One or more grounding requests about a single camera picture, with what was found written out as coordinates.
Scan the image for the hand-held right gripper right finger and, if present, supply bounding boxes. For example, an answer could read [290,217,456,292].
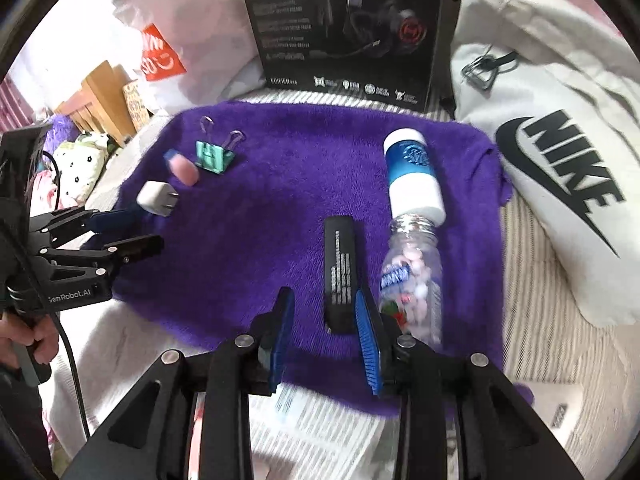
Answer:
[354,287,584,480]

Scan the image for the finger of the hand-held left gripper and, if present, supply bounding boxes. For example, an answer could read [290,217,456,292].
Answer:
[29,206,147,250]
[37,233,165,283]

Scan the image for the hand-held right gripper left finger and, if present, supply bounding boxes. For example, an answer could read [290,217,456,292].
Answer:
[62,287,296,480]

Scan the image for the white charger plug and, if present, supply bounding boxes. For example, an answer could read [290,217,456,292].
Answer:
[136,181,180,218]

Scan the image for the clear candy bottle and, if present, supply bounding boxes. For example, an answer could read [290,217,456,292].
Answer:
[378,212,445,347]

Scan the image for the black rectangular bar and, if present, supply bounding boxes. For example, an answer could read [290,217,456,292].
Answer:
[322,215,362,336]

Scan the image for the pink eraser with blue sleeve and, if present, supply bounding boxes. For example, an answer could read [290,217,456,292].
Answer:
[164,149,200,185]

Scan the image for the green binder clip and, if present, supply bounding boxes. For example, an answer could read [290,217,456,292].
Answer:
[194,116,247,175]

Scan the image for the white and blue bottle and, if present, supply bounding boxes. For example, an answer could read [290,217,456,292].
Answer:
[383,129,447,224]

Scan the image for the person's left hand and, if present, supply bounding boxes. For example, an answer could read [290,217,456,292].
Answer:
[0,309,62,367]

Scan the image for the white flower-print pillow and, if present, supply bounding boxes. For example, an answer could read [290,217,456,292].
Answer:
[51,132,112,207]

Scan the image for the purple plush toy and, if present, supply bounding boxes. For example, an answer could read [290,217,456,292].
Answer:
[42,114,82,157]

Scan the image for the light wooden headboard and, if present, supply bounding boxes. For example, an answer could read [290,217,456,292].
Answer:
[54,60,132,149]

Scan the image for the brown patterned box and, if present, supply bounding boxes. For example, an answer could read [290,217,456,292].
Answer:
[122,79,152,133]

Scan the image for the purple towel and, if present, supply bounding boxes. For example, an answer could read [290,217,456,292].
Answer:
[82,100,536,413]

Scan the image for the white plastic shopping bag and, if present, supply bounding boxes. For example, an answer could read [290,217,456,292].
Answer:
[107,0,267,107]

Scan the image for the white Nike bag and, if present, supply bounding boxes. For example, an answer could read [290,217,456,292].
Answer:
[450,0,640,329]

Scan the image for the black headphone box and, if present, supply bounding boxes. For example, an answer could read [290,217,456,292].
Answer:
[235,0,444,113]

